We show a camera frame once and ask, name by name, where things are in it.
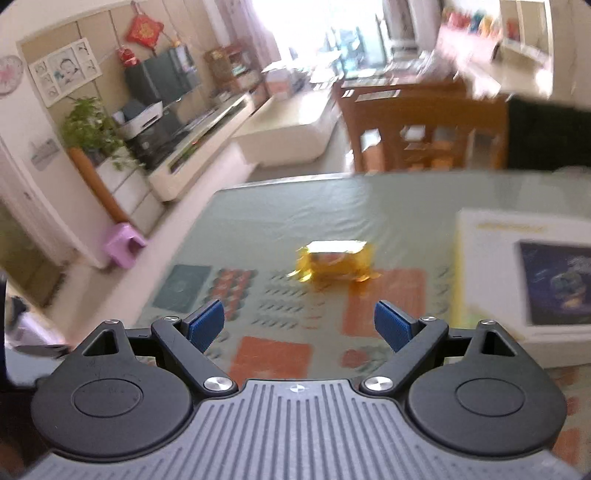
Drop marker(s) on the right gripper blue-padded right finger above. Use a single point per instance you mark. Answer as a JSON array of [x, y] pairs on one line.
[[415, 343]]

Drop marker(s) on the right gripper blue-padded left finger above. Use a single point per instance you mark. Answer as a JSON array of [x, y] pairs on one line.
[[182, 344]]

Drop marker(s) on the yellow snack pack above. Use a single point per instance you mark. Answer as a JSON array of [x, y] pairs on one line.
[[335, 260]]

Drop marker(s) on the white tablet product box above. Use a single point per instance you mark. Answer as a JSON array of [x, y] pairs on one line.
[[531, 274]]

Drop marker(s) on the purple plastic stool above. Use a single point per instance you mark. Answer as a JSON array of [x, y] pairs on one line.
[[121, 244]]

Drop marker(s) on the patterned tablecloth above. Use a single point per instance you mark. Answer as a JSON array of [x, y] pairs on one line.
[[299, 348]]

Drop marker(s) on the white tv cabinet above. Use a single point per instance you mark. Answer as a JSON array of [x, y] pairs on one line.
[[195, 152]]

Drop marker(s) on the wooden dining chair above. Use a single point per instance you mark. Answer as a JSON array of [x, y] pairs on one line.
[[419, 126]]

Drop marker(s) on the green potted plant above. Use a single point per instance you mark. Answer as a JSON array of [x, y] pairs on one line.
[[88, 128]]

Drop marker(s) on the white coffee table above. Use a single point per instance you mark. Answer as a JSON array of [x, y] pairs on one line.
[[289, 132]]

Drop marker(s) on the black television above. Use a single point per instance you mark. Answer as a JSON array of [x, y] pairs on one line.
[[164, 78]]

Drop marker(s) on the framed child picture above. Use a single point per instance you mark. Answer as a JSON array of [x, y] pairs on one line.
[[63, 71]]

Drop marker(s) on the red chinese knot decoration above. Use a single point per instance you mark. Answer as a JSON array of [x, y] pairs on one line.
[[144, 31]]

